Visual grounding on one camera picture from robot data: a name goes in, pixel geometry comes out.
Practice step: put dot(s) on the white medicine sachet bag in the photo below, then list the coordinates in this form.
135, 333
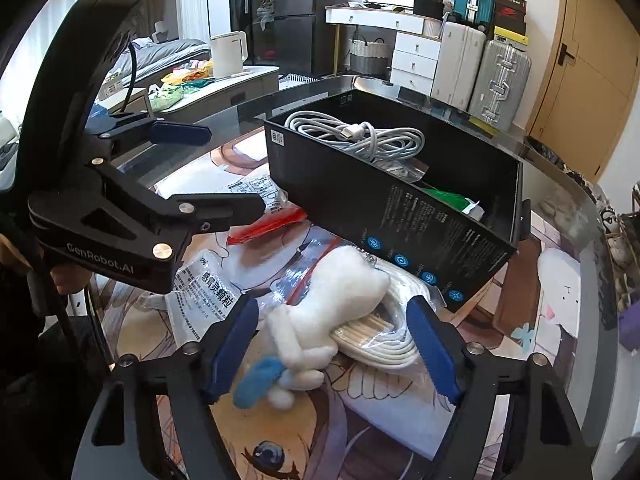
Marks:
202, 296

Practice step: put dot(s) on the woven laundry basket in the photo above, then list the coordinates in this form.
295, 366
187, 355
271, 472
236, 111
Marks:
369, 58

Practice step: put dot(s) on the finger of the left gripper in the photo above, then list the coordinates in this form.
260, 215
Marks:
218, 212
128, 130

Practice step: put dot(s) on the white electric kettle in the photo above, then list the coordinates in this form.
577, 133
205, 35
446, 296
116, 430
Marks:
229, 52

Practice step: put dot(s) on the anime print desk mat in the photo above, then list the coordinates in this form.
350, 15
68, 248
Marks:
361, 423

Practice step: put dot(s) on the green tissue pack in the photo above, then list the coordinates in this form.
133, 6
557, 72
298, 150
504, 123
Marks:
458, 202

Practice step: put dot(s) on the bed with grey bedding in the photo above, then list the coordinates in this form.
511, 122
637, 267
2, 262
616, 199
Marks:
154, 61

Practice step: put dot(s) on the stacked shoe boxes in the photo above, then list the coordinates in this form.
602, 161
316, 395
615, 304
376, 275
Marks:
510, 21

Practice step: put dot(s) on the black cardboard box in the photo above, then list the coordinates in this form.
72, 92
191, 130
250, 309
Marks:
396, 220

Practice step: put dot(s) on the left hand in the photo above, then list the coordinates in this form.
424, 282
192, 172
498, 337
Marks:
68, 278

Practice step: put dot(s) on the purple bag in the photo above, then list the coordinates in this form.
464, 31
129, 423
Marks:
629, 327

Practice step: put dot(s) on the white dresser desk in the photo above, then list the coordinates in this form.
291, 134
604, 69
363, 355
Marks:
416, 45

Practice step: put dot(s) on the silver suitcase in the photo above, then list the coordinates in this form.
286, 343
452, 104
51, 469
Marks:
499, 85

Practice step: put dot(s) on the dark glass wardrobe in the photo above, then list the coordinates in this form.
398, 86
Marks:
256, 19

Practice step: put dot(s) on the black refrigerator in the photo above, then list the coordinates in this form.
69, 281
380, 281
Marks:
303, 40

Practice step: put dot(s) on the red white tissue pack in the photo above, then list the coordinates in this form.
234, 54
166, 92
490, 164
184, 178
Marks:
279, 210

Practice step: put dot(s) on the cream shoelace bag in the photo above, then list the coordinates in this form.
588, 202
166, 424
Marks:
382, 338

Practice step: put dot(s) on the white plush toy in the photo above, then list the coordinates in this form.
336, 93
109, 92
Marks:
296, 343

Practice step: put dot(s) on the grey side cabinet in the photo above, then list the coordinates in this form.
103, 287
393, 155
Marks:
253, 82

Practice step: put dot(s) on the white suitcase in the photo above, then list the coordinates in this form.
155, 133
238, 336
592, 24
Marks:
460, 52

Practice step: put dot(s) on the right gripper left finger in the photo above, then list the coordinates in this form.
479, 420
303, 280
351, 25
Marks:
152, 419

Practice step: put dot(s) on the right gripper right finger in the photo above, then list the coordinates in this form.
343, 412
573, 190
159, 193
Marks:
541, 439

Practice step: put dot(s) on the wooden door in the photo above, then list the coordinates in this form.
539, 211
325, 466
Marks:
589, 84

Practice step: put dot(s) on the wooden shoe rack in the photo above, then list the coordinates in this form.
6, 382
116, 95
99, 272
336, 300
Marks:
622, 235

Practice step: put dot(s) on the black handbag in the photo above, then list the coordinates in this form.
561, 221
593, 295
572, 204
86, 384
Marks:
429, 8

